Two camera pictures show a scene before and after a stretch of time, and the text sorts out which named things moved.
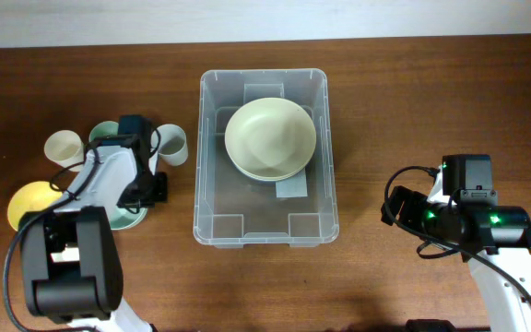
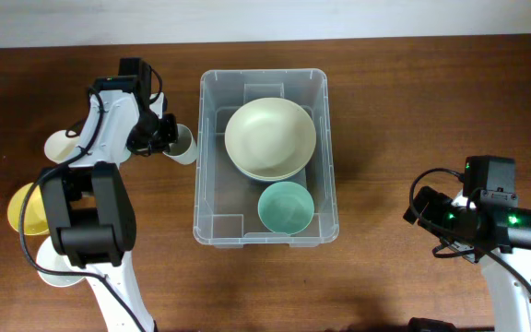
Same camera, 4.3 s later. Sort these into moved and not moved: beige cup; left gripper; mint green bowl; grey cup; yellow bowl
Moved: mint green bowl; left gripper; grey cup
Not moved: beige cup; yellow bowl
